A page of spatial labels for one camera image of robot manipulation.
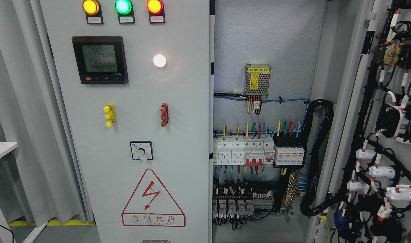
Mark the grey cabinet door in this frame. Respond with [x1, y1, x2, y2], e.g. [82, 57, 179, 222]
[301, 0, 411, 243]
[40, 0, 211, 243]

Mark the red indicator lamp left door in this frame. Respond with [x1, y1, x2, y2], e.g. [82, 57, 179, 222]
[146, 0, 166, 24]

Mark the green indicator lamp left door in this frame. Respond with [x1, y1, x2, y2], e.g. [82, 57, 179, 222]
[115, 0, 135, 24]

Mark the yellow indicator lamp left door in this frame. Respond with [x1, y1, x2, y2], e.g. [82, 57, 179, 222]
[82, 0, 103, 24]

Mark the white socket breaker row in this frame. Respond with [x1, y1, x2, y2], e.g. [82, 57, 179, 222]
[213, 136, 275, 167]

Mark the metal mesh power supply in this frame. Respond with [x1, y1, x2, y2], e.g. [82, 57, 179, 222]
[244, 63, 271, 99]

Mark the white lit indicator lamp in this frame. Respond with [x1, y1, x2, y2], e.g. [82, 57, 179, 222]
[153, 54, 167, 68]

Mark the relay terminal row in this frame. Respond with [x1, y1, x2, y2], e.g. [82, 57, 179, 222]
[212, 179, 283, 230]

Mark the black surge protector module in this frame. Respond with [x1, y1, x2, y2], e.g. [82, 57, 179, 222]
[273, 133, 307, 169]

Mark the red electric danger warning sticker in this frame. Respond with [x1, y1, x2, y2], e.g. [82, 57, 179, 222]
[121, 168, 186, 227]

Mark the brass ground terminal bar right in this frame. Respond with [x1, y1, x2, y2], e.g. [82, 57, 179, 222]
[282, 170, 298, 222]

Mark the black digital power meter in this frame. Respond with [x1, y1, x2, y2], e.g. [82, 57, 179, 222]
[72, 36, 128, 85]

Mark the grey curtain left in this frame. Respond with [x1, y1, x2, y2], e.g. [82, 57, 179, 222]
[0, 0, 93, 226]

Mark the red terminal post block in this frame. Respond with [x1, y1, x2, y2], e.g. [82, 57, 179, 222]
[160, 103, 169, 127]

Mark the left door rotary selector switch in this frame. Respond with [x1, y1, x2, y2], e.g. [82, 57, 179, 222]
[130, 140, 154, 162]

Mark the yellow terminal post block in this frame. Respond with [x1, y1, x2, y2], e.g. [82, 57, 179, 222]
[103, 103, 116, 127]

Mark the right black cable loom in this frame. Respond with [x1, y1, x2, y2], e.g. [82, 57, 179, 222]
[299, 99, 335, 217]

